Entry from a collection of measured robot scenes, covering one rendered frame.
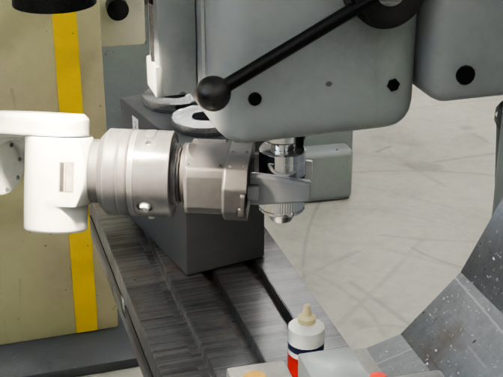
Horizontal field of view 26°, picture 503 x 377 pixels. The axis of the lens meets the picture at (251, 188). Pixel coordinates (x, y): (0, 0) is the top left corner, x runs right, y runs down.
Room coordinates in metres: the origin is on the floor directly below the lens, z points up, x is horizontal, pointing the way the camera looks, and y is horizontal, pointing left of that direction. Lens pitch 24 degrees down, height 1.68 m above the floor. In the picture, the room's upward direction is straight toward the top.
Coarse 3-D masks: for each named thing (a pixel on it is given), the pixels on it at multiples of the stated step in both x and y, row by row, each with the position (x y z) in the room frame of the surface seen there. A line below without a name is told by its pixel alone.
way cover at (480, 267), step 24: (480, 240) 1.25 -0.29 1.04; (480, 264) 1.22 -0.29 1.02; (456, 288) 1.23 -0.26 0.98; (480, 288) 1.20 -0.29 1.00; (432, 312) 1.22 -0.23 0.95; (456, 312) 1.19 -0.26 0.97; (480, 312) 1.16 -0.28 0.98; (408, 336) 1.21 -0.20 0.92; (432, 336) 1.18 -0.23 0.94; (456, 336) 1.16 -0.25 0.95; (480, 336) 1.13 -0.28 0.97; (384, 360) 1.18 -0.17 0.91; (408, 360) 1.17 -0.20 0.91; (432, 360) 1.15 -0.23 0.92; (456, 360) 1.12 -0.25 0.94; (480, 360) 1.10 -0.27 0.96
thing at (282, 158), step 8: (264, 144) 1.01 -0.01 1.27; (264, 152) 0.99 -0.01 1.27; (272, 152) 0.99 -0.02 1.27; (280, 152) 0.99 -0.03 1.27; (288, 152) 0.99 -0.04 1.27; (304, 152) 1.00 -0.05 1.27; (264, 160) 0.99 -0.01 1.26; (272, 160) 0.98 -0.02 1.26; (280, 160) 0.98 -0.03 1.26; (288, 160) 0.98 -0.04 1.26; (296, 160) 0.99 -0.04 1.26
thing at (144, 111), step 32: (128, 96) 1.48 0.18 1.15; (128, 128) 1.45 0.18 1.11; (160, 128) 1.36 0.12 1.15; (192, 128) 1.33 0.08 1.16; (160, 224) 1.36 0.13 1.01; (192, 224) 1.29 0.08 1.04; (224, 224) 1.31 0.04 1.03; (256, 224) 1.34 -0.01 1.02; (192, 256) 1.29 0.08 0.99; (224, 256) 1.31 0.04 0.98; (256, 256) 1.34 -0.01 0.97
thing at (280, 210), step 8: (304, 160) 1.00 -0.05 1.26; (264, 168) 0.99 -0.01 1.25; (272, 168) 0.98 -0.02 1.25; (280, 168) 0.98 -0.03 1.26; (288, 168) 0.98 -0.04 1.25; (296, 168) 0.99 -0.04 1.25; (304, 168) 1.00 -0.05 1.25; (288, 176) 0.98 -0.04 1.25; (296, 176) 0.99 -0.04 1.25; (304, 176) 1.00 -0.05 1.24; (264, 208) 0.99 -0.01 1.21; (272, 208) 0.98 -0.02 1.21; (280, 208) 0.98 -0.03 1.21; (288, 208) 0.98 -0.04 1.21; (296, 208) 0.99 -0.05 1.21; (304, 208) 1.00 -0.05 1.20; (272, 216) 0.98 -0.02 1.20; (280, 216) 0.98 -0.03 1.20; (288, 216) 0.98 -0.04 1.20
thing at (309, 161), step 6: (258, 156) 1.03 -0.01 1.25; (252, 162) 1.03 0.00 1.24; (258, 162) 1.03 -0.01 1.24; (306, 162) 1.03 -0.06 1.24; (312, 162) 1.03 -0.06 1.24; (252, 168) 1.03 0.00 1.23; (258, 168) 1.03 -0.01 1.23; (306, 168) 1.03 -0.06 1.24; (312, 168) 1.03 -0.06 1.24; (306, 174) 1.03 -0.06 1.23
